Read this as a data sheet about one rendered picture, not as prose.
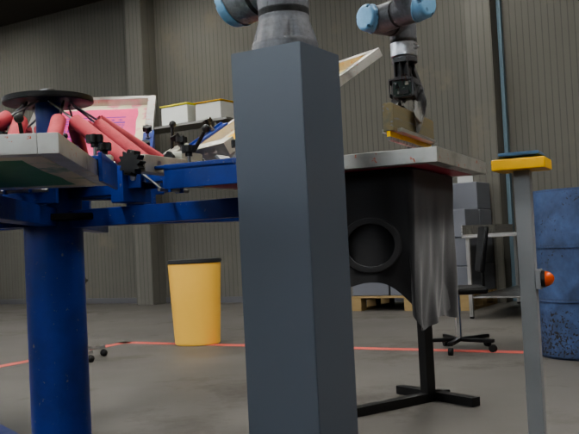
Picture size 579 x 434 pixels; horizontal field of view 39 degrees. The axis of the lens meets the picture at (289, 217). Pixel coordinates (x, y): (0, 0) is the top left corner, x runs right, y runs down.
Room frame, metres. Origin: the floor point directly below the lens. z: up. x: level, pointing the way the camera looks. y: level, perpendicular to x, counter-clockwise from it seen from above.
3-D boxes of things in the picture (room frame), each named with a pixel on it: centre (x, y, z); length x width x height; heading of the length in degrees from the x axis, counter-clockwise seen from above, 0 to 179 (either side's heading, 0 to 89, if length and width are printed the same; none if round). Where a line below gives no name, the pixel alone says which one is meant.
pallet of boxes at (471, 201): (8.99, -1.42, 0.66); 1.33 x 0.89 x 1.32; 59
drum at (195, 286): (6.67, 0.78, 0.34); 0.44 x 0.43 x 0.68; 60
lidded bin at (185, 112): (10.93, 1.35, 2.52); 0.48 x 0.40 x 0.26; 59
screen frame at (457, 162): (2.44, -0.13, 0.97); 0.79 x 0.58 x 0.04; 65
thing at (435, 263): (2.32, -0.40, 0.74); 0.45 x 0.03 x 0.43; 155
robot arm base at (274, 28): (1.87, -0.01, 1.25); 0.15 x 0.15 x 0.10
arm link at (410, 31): (2.32, -0.34, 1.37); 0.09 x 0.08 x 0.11; 130
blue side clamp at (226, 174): (2.29, 0.20, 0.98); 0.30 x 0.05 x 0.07; 65
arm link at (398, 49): (2.32, -0.35, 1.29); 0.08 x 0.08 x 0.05
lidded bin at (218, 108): (10.66, 0.88, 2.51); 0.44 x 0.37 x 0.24; 59
